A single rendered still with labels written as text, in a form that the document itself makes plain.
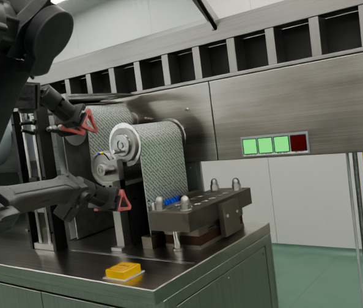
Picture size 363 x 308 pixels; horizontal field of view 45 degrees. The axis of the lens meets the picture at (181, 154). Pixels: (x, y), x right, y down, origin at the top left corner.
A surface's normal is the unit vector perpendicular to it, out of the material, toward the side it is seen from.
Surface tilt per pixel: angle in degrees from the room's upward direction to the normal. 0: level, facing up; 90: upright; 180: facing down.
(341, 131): 90
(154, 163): 90
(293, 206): 90
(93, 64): 90
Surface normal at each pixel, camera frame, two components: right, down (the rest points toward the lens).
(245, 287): 0.80, -0.06
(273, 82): -0.59, 0.13
